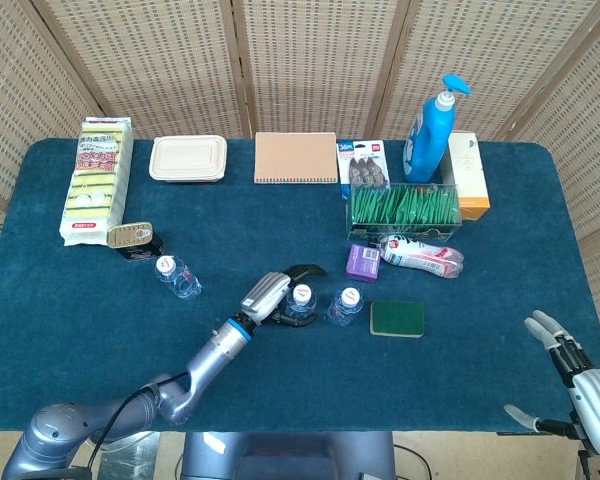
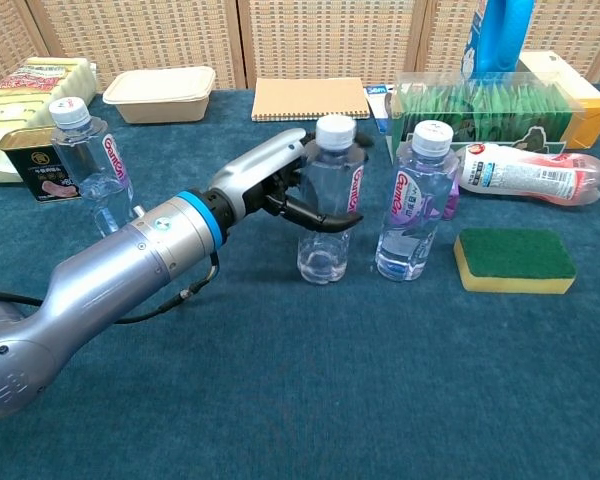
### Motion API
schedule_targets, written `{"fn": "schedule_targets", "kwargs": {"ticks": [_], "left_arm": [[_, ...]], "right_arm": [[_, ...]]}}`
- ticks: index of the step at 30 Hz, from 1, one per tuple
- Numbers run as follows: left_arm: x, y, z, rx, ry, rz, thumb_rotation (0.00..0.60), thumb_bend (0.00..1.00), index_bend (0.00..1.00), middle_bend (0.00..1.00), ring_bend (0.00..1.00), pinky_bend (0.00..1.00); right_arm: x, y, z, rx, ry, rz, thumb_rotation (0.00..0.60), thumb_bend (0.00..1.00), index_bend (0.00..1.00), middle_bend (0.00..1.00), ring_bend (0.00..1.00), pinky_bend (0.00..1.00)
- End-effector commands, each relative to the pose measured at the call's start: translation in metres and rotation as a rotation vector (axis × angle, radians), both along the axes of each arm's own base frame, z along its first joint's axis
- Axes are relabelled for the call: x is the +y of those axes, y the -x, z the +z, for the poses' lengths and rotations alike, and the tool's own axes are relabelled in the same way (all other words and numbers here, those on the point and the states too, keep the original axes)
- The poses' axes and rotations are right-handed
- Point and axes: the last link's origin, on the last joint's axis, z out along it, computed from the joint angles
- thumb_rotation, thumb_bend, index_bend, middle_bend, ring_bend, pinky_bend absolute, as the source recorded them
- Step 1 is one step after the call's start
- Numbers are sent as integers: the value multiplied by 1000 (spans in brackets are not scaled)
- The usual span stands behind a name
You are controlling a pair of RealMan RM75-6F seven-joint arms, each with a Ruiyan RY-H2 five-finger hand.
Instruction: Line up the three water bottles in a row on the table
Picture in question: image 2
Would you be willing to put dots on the binder clips pack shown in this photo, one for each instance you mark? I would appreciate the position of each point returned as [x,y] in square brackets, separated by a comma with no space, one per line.
[380,107]

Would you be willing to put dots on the red white labelled plastic bottle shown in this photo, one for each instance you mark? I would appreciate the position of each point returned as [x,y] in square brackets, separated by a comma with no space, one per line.
[530,172]

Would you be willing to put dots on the blue table carpet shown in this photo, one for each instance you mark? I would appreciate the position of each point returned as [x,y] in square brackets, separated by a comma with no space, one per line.
[280,375]

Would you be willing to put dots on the clear box of green sachets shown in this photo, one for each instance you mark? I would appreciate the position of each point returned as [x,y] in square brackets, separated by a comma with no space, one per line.
[505,107]

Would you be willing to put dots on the beige lidded food container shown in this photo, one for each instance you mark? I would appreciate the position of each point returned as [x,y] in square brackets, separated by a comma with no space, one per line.
[160,95]

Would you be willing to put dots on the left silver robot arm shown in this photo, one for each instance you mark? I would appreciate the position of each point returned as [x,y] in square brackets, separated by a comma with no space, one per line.
[105,280]

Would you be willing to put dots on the green yellow scouring sponge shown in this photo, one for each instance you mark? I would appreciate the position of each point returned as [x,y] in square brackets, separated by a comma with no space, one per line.
[515,257]

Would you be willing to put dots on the yellow sponge multipack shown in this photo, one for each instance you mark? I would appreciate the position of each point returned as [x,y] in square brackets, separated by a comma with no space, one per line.
[25,90]

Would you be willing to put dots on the clear water bottle white cap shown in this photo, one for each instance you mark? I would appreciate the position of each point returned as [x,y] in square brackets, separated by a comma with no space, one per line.
[410,200]
[90,165]
[330,250]

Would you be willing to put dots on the white and orange carton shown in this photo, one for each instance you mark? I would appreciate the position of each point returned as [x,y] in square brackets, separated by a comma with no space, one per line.
[580,95]

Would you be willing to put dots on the black luncheon meat can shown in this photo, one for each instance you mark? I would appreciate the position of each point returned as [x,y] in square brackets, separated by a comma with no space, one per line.
[35,170]

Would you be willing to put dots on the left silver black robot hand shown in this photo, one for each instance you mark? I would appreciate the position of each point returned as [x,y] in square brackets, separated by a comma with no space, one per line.
[250,175]

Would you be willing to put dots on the blue pump detergent bottle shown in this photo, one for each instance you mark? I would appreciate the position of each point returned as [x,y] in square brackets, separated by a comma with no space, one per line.
[502,35]

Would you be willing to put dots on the woven wicker folding screen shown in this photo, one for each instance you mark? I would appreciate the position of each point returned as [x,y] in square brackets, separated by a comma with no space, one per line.
[330,40]

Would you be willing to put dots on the brown spiral notebook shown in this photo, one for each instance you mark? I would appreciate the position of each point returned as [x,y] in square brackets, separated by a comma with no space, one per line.
[310,97]

